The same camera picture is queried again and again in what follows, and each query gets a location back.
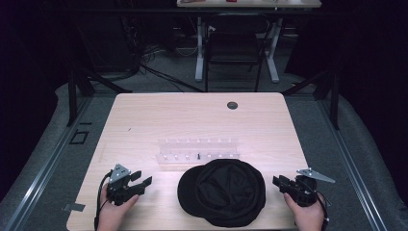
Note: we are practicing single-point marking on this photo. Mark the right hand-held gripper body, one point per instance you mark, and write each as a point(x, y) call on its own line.
point(303, 189)

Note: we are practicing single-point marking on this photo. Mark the clear acrylic rack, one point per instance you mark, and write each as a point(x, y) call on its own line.
point(198, 150)

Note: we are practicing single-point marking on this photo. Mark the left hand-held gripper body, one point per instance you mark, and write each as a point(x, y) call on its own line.
point(120, 187)

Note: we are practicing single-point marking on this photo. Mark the person's left hand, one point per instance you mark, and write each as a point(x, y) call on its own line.
point(112, 213)

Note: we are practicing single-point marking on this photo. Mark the grey table grommet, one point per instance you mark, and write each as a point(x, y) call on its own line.
point(232, 105)

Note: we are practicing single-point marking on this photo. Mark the person's right hand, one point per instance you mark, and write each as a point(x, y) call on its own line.
point(306, 216)

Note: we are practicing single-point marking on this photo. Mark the white-legged desk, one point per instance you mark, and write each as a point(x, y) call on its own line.
point(250, 4)

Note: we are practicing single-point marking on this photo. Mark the black chair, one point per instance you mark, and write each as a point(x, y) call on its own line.
point(233, 45)

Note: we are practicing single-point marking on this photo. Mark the grey tape piece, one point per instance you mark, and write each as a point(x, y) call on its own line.
point(74, 207)

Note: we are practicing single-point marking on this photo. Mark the black cap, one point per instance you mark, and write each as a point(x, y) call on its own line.
point(221, 192)

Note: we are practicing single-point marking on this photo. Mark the black metal frame stand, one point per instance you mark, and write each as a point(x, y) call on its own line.
point(73, 96)
point(334, 99)

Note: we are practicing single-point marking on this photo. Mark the metal floor rail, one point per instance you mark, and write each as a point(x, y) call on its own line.
point(48, 163)
point(351, 163)

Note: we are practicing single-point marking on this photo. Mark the black tape strip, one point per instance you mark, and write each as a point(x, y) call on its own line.
point(85, 123)

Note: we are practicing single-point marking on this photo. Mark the black tape square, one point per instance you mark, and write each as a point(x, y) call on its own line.
point(79, 137)

